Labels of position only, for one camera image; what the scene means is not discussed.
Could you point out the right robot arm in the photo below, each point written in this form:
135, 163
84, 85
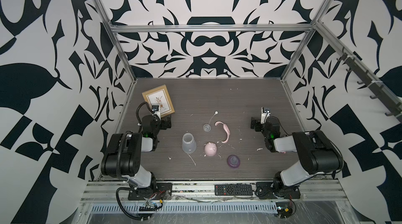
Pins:
317, 155

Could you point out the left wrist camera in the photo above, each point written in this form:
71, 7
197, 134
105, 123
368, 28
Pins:
156, 111

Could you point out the wooden picture frame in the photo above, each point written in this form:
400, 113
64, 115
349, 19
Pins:
160, 97

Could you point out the black remote control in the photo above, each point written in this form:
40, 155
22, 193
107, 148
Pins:
233, 190

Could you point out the pink bottle cap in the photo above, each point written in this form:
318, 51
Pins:
210, 149

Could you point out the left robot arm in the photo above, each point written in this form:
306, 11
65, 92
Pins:
123, 153

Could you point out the purple collar with nipple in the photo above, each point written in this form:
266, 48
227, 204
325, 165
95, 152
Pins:
233, 161

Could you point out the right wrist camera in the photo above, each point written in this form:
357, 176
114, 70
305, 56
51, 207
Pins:
265, 114

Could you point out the wall hook rail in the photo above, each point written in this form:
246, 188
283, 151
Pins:
378, 88

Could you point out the white cable duct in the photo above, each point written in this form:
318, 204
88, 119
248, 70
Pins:
189, 208

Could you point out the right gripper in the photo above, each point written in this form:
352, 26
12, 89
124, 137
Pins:
258, 124

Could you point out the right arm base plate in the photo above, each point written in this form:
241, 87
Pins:
266, 190

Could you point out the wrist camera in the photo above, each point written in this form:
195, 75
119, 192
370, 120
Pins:
265, 114
156, 111

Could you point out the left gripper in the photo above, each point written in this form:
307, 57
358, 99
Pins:
163, 125

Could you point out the clear baby bottle body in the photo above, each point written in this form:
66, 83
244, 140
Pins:
188, 143

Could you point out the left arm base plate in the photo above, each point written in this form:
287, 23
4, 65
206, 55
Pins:
154, 192

